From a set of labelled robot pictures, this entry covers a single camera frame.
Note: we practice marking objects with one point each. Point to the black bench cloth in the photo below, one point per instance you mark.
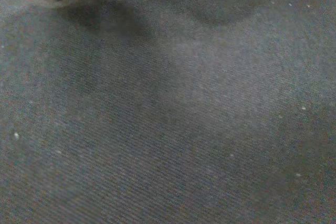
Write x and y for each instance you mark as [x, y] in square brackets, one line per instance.
[168, 119]

